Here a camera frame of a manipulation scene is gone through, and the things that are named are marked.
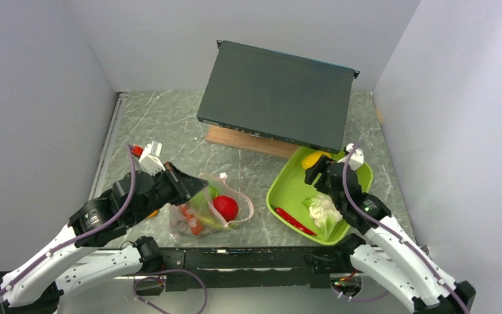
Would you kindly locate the green cabbage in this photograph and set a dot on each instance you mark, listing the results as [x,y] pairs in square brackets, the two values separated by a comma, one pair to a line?
[199,202]

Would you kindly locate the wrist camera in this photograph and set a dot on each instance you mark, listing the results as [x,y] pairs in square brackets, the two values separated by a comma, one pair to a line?
[355,155]
[148,157]

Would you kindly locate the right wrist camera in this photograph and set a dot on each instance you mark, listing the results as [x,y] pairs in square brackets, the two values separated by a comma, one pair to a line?
[355,155]

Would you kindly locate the yellow tape measure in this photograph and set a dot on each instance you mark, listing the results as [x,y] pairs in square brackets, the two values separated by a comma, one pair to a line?
[153,214]

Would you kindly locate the green celery stalks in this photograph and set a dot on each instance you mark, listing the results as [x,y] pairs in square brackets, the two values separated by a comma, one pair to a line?
[212,222]

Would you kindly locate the green plastic tray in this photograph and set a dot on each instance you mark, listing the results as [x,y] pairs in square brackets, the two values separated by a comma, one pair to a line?
[288,191]

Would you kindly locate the yellow bell pepper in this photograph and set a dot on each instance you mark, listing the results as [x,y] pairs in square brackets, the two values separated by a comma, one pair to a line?
[311,159]

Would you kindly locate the clear zip top bag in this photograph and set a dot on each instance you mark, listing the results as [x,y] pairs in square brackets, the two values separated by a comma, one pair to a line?
[178,226]

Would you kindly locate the aluminium rail left edge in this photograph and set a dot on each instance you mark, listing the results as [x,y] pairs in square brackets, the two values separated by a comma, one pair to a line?
[103,160]

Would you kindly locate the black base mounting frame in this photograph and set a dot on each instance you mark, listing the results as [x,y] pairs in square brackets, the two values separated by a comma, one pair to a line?
[249,267]

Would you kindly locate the long red chili pepper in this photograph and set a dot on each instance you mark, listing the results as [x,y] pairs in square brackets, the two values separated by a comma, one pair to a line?
[294,222]

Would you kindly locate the wooden block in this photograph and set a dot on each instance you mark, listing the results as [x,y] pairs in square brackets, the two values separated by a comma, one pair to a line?
[244,141]

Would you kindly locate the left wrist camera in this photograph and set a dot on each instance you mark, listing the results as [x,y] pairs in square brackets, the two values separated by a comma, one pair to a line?
[148,157]

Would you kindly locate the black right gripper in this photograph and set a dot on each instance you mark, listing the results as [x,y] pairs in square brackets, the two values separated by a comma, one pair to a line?
[313,172]

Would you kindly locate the dark rack server chassis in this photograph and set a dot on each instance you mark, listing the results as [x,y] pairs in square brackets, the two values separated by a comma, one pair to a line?
[278,96]

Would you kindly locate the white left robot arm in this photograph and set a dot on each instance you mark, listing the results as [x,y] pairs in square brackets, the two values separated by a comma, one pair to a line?
[55,271]

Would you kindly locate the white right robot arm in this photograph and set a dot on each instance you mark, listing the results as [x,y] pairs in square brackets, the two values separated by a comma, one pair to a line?
[382,250]

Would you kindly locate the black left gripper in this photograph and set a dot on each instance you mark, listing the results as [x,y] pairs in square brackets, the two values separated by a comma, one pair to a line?
[185,186]

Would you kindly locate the red tomato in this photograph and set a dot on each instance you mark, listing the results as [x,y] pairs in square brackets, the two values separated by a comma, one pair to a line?
[227,207]

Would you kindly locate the white cauliflower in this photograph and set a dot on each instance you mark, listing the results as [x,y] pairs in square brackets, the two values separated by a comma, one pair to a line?
[323,212]

